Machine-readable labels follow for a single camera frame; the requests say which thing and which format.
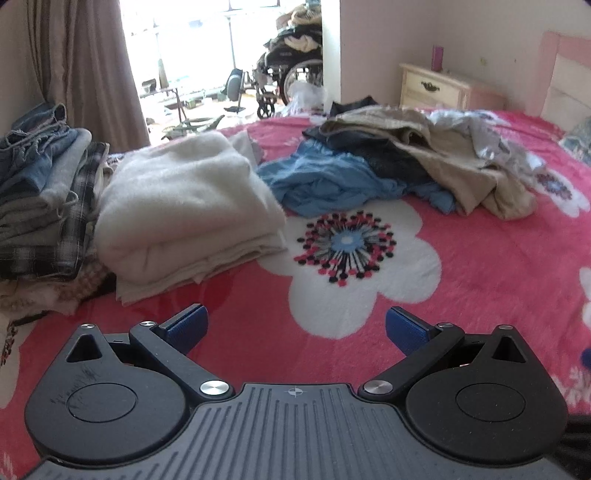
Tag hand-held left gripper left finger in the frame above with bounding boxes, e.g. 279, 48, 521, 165
66, 303, 232, 403

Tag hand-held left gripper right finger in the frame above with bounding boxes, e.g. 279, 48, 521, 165
358, 305, 527, 403

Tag beige pants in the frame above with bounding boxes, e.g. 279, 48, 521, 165
318, 105, 539, 221

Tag stack of folded clothes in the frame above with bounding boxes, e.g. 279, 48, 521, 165
0, 102, 116, 319

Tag wheelchair piled with clothes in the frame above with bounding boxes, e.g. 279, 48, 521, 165
252, 0, 324, 118

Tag pink floral blanket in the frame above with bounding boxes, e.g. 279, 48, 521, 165
0, 105, 591, 480

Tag folded cream fleece blanket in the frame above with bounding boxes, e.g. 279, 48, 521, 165
95, 131, 288, 305

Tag crumpled blue garment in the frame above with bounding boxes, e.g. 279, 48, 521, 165
255, 138, 458, 217

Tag crumpled dark garment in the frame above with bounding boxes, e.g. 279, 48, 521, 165
302, 96, 439, 190

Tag crumpled grey white garment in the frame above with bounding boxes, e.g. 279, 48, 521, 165
427, 110, 550, 185

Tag cream nightstand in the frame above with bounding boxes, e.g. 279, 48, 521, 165
399, 63, 504, 110

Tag black chair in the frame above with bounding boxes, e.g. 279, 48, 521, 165
224, 68, 246, 114

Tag white plastic bag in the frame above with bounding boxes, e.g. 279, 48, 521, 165
286, 80, 329, 116

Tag floral pillow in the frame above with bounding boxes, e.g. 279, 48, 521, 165
558, 117, 591, 164

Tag window curtain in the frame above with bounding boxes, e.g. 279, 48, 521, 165
28, 0, 151, 153

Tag pink headboard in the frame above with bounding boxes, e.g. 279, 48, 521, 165
538, 31, 591, 134

